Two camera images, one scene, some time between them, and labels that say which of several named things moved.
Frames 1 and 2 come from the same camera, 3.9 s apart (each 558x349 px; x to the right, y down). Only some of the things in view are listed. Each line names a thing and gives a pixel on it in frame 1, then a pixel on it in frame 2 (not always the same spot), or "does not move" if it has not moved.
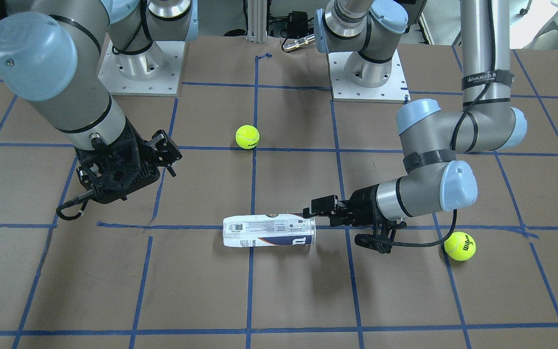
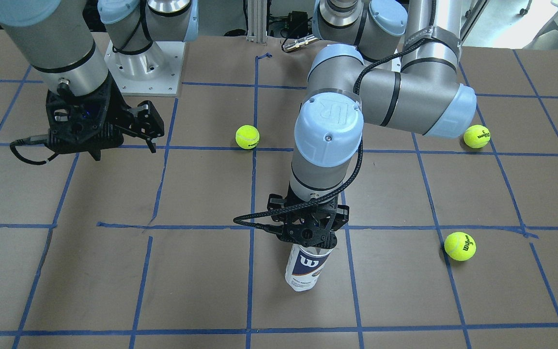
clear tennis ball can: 270,230 → 304,266
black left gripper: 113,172 → 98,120
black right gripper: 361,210 → 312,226
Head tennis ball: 247,136 does not move
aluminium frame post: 256,21 does not move
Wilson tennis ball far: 460,246 does not move
